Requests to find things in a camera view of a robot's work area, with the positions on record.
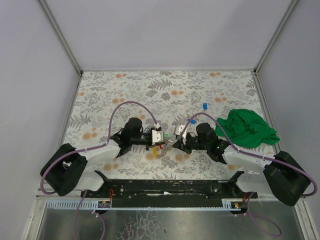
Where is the spiral keyring with yellow handle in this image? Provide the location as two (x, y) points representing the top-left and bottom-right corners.
(152, 134), (172, 158)

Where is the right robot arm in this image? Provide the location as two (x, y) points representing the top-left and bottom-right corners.
(173, 122), (311, 207)

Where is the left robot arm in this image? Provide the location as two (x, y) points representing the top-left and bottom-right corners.
(40, 117), (165, 197)

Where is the blue tag key lower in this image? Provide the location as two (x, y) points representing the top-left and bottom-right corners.
(188, 119), (197, 125)

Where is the blue tag key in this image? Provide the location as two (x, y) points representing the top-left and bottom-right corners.
(201, 103), (208, 115)
(188, 119), (197, 125)

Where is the blue tag key upper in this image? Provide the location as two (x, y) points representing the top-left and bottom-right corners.
(201, 103), (208, 115)

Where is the floral table mat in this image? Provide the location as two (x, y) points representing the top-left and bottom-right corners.
(63, 70), (265, 180)

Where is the green cloth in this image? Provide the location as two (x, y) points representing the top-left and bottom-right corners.
(215, 109), (280, 149)

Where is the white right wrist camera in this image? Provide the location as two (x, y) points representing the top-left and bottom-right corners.
(174, 125), (187, 141)

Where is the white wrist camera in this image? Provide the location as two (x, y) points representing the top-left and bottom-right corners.
(151, 123), (166, 146)
(174, 125), (187, 141)

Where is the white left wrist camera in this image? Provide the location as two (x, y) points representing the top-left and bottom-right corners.
(151, 123), (166, 146)

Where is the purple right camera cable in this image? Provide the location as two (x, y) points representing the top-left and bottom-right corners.
(179, 112), (318, 196)

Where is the purple camera cable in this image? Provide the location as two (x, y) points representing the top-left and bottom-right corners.
(40, 101), (161, 195)
(179, 112), (318, 196)

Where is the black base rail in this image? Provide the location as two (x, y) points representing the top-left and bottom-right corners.
(81, 179), (251, 201)

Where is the white cable duct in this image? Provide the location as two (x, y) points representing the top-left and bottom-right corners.
(46, 196), (244, 212)

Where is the purple floor cable right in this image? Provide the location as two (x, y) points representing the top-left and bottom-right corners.
(234, 191), (283, 237)

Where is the purple floor cable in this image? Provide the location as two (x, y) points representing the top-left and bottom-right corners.
(72, 187), (107, 240)
(234, 191), (283, 237)

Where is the purple floor cable left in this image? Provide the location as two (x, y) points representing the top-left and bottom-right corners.
(72, 187), (107, 240)

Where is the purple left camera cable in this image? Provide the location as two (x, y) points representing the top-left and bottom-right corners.
(40, 101), (161, 195)

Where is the left aluminium frame post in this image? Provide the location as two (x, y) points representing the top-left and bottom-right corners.
(36, 0), (83, 76)

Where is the aluminium frame post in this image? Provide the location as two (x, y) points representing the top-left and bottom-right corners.
(36, 0), (83, 76)
(253, 0), (300, 76)

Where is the right aluminium frame post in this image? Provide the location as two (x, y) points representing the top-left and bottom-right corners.
(253, 0), (300, 76)

